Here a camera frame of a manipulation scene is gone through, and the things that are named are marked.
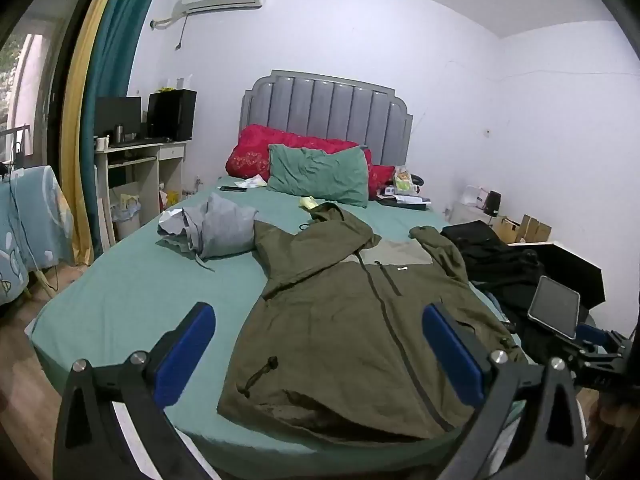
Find yellow curtain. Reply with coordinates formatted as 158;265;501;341
59;0;128;266

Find grey crumpled garment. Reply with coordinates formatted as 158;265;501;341
156;192;261;272

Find small red pillow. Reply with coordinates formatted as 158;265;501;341
369;164;397;196

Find brown cardboard box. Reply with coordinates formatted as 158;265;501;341
520;214;552;242
492;216;521;244

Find white computer desk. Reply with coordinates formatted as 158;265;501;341
94;140;188;247

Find large red pillow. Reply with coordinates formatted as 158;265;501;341
225;124;373;182

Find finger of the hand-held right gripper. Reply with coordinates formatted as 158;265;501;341
569;348;626;392
574;324;625;350

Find teal curtain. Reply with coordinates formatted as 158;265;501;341
82;0;168;261

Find glass balcony door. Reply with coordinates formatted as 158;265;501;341
0;0;96;171

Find grey padded headboard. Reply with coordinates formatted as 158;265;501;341
239;70;414;168

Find blue printed blanket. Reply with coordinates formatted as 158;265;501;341
0;165;76;306

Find black computer tower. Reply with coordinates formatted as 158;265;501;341
147;89;197;142

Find green snack bag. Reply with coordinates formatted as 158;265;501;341
392;165;421;196

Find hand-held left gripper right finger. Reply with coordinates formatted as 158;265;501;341
421;302;587;480

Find bed with green sheet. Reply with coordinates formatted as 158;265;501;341
27;175;531;467

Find green pillow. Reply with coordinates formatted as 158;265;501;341
267;144;370;208

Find black clothes pile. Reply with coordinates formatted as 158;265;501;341
440;220;551;321

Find air conditioner pipe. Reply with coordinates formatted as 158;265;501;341
150;9;192;52

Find grey tablet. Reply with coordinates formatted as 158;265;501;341
527;275;582;341

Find olive green hooded jacket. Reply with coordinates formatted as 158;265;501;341
216;201;528;443

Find black cardboard panel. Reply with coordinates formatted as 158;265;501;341
507;242;606;308

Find white small box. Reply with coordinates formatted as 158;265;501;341
460;185;488;208

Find trash bin with liner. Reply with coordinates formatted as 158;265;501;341
111;204;142;241

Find black computer monitor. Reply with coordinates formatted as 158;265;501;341
95;96;143;142

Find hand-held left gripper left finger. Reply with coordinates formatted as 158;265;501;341
52;301;221;480

